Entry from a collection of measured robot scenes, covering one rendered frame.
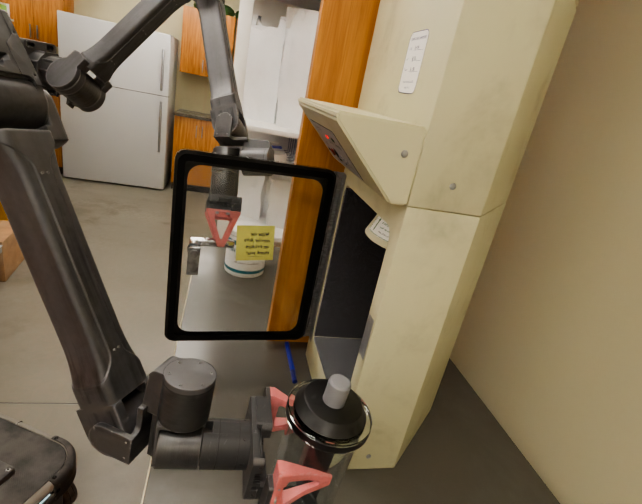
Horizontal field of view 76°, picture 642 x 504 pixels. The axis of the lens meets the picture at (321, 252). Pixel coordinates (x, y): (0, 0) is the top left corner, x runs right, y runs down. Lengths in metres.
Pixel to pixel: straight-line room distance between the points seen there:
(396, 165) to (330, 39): 0.41
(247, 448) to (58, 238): 0.31
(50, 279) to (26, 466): 1.28
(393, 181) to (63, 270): 0.39
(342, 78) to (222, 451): 0.68
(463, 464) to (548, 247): 0.46
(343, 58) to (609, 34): 0.49
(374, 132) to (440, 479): 0.61
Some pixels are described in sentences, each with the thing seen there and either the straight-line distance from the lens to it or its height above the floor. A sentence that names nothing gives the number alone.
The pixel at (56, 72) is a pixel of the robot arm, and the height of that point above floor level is 1.45.
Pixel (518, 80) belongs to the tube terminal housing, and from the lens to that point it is 0.58.
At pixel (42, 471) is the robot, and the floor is 0.24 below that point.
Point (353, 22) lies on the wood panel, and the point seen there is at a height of 1.66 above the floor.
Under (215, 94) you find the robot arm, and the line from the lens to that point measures 0.96.
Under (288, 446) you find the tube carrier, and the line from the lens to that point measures 0.55.
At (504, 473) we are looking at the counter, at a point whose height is 0.94.
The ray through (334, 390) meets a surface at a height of 1.21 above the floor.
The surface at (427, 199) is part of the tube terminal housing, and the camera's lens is 0.55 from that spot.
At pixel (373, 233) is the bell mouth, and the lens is 0.68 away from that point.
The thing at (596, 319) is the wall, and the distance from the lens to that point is 0.88.
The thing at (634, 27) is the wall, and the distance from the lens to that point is 0.98.
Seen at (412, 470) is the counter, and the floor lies 0.94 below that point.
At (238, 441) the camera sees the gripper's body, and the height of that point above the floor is 1.13.
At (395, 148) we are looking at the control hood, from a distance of 0.52.
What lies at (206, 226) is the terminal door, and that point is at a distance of 0.81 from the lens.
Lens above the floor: 1.52
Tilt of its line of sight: 21 degrees down
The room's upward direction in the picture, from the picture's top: 12 degrees clockwise
